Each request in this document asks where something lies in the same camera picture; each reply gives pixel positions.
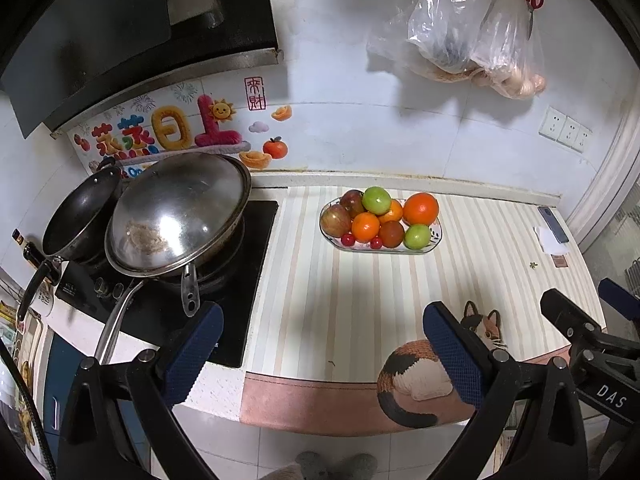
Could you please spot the blue cabinet door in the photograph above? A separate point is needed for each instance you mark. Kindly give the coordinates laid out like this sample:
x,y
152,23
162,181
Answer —
x,y
55,385

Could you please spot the black range hood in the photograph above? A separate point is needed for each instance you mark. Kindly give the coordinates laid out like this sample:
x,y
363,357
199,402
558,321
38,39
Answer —
x,y
100,35

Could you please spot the small brown card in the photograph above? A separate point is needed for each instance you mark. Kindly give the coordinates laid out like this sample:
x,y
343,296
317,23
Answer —
x,y
560,260

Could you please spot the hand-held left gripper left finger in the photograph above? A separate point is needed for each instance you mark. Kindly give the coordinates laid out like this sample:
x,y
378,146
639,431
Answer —
x,y
197,350

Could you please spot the grey slipper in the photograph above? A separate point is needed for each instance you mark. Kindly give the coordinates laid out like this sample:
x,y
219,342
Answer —
x,y
314,466
356,467

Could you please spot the red cherry tomato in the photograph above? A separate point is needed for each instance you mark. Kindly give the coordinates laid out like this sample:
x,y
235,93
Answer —
x,y
376,244
347,240

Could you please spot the clear plastic bag pale contents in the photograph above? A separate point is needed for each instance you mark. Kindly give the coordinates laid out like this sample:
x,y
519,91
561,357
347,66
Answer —
x,y
510,60

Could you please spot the black gas cooktop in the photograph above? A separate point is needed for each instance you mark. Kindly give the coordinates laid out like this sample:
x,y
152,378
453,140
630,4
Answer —
x,y
250,280

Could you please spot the colourful wall sticker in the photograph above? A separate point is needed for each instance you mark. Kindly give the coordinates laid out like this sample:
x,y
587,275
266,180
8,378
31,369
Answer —
x,y
165,132

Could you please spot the large orange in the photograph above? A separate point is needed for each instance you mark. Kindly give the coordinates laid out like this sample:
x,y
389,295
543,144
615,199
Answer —
x,y
420,208

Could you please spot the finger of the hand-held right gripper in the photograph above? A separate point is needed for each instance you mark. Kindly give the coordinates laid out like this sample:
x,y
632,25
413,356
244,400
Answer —
x,y
617,297
562,312

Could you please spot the red apple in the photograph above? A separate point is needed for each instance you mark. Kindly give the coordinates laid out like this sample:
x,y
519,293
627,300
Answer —
x,y
352,200
334,221

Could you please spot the stainless steel wok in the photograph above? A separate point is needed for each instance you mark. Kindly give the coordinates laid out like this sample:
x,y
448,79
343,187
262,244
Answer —
x,y
180,210

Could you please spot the white wall socket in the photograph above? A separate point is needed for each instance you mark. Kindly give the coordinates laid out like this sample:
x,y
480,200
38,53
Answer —
x,y
569,131
552,122
582,139

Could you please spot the printed oval plate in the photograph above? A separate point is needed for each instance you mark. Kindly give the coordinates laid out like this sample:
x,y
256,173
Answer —
x,y
436,236

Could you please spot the dark smartphone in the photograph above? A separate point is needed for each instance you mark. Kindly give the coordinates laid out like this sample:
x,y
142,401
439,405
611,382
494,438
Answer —
x,y
554,224

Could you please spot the white paper sheet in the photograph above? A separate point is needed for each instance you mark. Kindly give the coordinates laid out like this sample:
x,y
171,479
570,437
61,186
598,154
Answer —
x,y
546,246

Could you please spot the green apple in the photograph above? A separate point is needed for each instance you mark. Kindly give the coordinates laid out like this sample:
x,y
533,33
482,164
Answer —
x,y
376,199
417,236

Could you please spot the black frying pan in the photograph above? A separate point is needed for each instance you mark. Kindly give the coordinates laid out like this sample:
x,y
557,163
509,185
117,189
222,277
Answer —
x,y
80,215

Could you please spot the striped mat with cat print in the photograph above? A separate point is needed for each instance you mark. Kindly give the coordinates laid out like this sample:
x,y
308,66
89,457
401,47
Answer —
x,y
325,310

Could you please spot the brown round fruit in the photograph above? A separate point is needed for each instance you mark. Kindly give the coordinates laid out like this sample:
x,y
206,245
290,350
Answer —
x,y
391,234

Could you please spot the white door frame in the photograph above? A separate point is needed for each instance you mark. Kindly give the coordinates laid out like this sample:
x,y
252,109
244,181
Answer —
x,y
605,175

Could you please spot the dark sauce bottle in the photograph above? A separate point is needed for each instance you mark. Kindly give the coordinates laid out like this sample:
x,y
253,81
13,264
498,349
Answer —
x,y
30,250

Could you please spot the white labelled jar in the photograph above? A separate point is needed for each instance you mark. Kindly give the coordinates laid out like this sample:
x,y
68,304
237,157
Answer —
x,y
50,300

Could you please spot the clear plastic bag dark contents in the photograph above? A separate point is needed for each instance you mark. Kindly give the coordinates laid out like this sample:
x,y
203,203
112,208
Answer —
x,y
440,25

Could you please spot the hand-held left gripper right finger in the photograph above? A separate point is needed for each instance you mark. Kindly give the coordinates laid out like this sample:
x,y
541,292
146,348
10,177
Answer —
x,y
452,355

